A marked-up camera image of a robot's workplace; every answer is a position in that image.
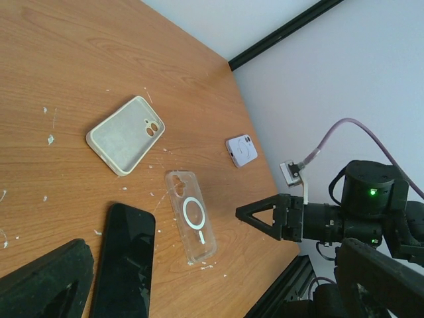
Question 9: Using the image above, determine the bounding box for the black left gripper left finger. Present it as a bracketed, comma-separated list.
[1, 238, 94, 317]

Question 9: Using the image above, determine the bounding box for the black smartphone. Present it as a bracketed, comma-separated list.
[90, 203, 156, 317]

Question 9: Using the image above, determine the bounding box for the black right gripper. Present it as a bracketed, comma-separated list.
[235, 193, 345, 242]

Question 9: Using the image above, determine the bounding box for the black frame post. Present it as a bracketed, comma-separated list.
[228, 0, 343, 72]

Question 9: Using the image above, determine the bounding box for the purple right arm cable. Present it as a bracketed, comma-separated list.
[299, 117, 424, 201]

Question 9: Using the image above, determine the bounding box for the beige silicone phone case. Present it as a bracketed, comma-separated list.
[85, 96, 166, 177]

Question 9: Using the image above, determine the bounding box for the lilac phone case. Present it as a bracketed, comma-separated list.
[225, 134, 258, 168]

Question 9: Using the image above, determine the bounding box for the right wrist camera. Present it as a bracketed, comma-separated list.
[280, 160, 305, 187]

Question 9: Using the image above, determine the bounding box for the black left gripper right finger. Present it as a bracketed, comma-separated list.
[335, 238, 423, 317]

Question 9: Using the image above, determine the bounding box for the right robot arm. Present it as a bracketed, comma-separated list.
[236, 160, 423, 317]

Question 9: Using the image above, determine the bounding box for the clear magsafe phone case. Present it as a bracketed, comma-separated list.
[165, 170, 217, 264]

